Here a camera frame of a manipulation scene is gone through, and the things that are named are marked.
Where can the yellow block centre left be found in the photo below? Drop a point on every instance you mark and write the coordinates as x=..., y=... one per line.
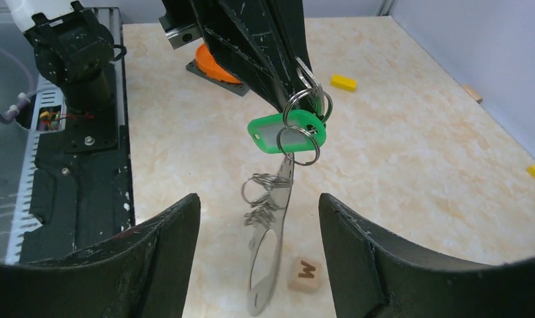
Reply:
x=344, y=83

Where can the wooden letter cube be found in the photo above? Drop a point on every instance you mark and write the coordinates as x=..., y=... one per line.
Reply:
x=305, y=275

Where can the orange plate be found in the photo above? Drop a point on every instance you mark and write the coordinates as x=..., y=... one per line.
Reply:
x=207, y=64

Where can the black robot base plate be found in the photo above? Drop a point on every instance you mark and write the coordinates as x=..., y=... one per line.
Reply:
x=82, y=191

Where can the wooden block at wall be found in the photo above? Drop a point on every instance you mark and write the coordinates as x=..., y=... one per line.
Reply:
x=476, y=96

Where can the white slotted cable duct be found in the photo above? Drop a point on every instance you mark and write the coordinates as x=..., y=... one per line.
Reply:
x=47, y=95

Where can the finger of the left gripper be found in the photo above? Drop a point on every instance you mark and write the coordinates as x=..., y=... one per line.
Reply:
x=285, y=50
x=245, y=39

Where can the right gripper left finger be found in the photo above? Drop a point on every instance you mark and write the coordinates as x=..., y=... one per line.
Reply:
x=143, y=271

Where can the green key tag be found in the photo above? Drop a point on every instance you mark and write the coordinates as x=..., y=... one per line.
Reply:
x=303, y=131

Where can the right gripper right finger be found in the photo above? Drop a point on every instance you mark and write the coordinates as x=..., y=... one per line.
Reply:
x=376, y=273

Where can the steel split keyring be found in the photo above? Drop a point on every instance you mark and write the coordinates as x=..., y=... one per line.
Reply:
x=321, y=100

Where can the metal key holder plate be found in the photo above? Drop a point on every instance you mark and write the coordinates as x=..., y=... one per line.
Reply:
x=268, y=196

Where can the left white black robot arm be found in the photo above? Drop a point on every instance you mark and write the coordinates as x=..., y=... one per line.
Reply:
x=72, y=49

